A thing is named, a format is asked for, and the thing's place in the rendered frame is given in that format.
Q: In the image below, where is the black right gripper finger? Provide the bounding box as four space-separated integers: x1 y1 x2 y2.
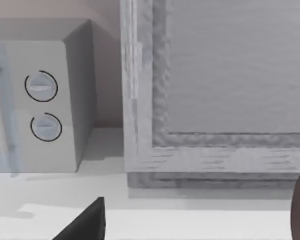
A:
52 196 107 240

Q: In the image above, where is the pale round microwave knob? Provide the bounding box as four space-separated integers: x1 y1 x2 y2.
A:
24 70 59 103
30 112 63 143

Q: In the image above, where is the pale microwave oven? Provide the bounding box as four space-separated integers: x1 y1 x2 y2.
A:
0 17 99 174

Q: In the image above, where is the pale blue microwave door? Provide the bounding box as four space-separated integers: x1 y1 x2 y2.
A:
0 41 24 173

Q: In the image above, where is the grey cabinet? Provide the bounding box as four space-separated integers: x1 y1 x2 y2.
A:
119 0 300 190

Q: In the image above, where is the brown curved basket handle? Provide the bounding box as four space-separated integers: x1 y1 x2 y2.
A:
290 165 300 240

